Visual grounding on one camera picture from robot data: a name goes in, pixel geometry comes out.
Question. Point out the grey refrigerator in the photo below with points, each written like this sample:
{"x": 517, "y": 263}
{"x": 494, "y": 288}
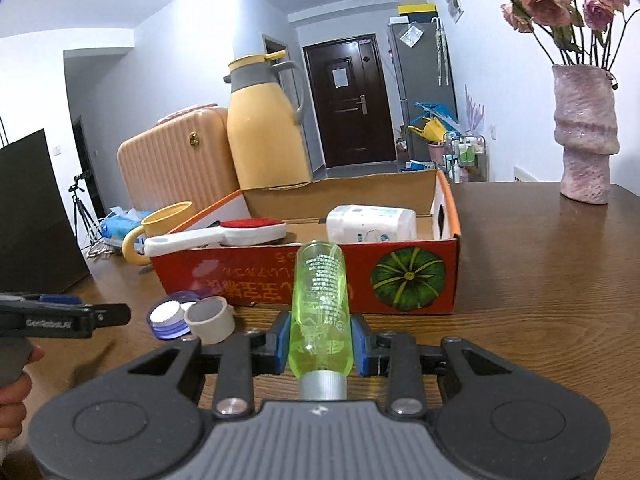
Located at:
{"x": 420, "y": 75}

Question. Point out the wall picture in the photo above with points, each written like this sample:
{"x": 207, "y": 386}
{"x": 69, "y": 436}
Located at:
{"x": 452, "y": 0}

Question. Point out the pink textured vase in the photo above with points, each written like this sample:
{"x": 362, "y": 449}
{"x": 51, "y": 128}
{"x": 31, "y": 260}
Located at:
{"x": 585, "y": 135}

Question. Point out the person's left hand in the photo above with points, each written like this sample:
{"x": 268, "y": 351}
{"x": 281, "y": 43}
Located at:
{"x": 12, "y": 405}

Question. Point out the white folded umbrella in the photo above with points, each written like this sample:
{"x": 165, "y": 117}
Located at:
{"x": 440, "y": 50}

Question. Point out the green clear bottle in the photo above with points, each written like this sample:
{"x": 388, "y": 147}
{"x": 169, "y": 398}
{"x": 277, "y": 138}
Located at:
{"x": 320, "y": 310}

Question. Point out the paper notice on door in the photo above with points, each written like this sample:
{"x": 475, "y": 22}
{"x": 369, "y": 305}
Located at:
{"x": 341, "y": 77}

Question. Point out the yellow mug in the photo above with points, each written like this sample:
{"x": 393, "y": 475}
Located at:
{"x": 160, "y": 220}

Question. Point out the dried pink roses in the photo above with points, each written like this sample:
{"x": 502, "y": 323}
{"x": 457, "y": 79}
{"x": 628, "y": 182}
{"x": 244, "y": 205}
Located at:
{"x": 545, "y": 5}

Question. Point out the white tape roll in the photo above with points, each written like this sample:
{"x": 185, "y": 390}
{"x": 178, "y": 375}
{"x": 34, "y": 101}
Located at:
{"x": 210, "y": 320}

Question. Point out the black camera tripod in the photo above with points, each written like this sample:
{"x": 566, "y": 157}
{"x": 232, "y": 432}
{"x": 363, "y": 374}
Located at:
{"x": 80, "y": 205}

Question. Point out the pink ribbed suitcase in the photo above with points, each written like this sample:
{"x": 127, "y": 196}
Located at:
{"x": 175, "y": 160}

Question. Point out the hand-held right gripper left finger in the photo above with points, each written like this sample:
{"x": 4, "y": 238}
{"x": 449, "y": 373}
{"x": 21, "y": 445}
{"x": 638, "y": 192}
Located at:
{"x": 281, "y": 345}

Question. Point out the yellow watering can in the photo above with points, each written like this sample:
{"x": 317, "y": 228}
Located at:
{"x": 430, "y": 130}

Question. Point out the white red lint brush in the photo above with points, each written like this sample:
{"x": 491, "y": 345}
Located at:
{"x": 215, "y": 237}

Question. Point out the yellow thermos jug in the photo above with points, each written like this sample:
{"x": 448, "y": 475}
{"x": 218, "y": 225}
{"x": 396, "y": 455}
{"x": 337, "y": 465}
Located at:
{"x": 265, "y": 130}

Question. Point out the papers on refrigerator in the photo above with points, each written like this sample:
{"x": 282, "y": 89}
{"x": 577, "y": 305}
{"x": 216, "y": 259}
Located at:
{"x": 412, "y": 35}

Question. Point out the blue rimmed round lid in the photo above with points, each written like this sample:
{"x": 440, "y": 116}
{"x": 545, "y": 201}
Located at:
{"x": 167, "y": 317}

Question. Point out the dark brown door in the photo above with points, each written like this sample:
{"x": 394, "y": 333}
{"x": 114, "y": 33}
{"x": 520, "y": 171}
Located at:
{"x": 360, "y": 125}

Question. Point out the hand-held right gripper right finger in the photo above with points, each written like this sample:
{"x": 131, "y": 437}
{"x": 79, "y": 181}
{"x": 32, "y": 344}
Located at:
{"x": 360, "y": 345}

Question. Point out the white plastic bottle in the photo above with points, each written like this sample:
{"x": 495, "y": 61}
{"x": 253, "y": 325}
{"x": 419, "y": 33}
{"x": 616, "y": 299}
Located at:
{"x": 372, "y": 222}

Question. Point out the metal trolley with bottles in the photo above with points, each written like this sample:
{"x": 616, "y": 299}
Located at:
{"x": 467, "y": 155}

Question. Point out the pink bin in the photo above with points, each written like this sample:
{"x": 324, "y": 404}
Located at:
{"x": 436, "y": 152}

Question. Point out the purple wall decal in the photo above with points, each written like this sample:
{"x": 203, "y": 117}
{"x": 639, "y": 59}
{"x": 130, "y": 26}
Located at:
{"x": 475, "y": 110}

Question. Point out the yellow box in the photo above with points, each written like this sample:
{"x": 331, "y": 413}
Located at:
{"x": 417, "y": 8}

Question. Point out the red cardboard box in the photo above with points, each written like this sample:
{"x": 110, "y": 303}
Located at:
{"x": 350, "y": 275}

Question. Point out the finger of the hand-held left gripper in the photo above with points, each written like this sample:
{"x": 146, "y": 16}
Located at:
{"x": 55, "y": 300}
{"x": 112, "y": 315}

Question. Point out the blue folding rack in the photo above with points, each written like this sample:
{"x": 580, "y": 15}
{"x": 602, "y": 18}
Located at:
{"x": 440, "y": 110}

